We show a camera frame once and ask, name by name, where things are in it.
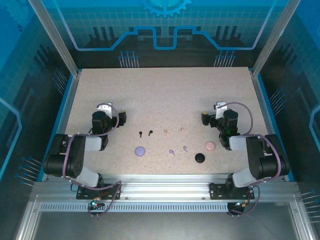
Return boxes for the wide aluminium base beam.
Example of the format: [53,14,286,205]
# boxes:
[32,173,301,201]

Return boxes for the small connector with LEDs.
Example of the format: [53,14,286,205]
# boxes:
[87,196,106,211]
[231,199,252,210]

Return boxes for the grey metal lower tray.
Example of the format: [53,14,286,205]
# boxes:
[15,194,311,240]

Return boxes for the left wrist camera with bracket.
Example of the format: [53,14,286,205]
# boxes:
[96,101,113,118]

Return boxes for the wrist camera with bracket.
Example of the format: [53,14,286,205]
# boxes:
[96,101,113,118]
[215,101,229,120]

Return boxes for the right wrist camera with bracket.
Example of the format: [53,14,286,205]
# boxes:
[215,101,229,120]

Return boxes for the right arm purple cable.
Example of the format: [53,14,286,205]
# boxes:
[216,101,282,217]

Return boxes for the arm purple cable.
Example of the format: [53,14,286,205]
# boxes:
[61,101,123,219]
[216,101,282,217]

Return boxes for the aluminium and blue side rail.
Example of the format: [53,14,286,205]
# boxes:
[36,71,82,182]
[249,69,296,183]

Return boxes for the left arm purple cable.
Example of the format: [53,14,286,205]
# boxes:
[61,101,123,219]

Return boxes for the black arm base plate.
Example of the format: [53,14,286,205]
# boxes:
[209,183,256,201]
[76,183,123,201]

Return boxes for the aluminium frame post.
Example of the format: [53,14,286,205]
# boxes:
[250,0,303,78]
[26,0,83,78]

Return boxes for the slotted grey cable duct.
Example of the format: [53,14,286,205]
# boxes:
[39,202,231,214]

